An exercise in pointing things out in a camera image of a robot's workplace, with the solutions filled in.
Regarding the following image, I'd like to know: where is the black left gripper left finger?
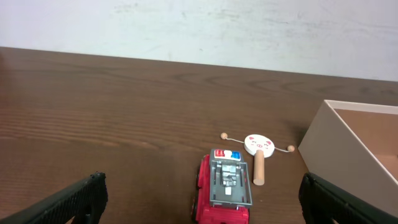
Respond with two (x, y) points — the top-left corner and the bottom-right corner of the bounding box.
(1, 172), (108, 224)

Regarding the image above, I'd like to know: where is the wooden pig rattle drum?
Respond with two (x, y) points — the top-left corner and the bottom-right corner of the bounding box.
(220, 133), (295, 185)

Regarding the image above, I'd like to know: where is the red toy fire truck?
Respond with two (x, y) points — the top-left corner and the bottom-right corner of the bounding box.
(191, 149), (252, 224)

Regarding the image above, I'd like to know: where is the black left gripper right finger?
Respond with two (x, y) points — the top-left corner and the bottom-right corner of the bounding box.
(298, 172), (397, 224)

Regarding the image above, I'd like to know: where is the white cardboard box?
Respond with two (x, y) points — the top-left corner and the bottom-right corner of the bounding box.
(298, 100), (397, 216)

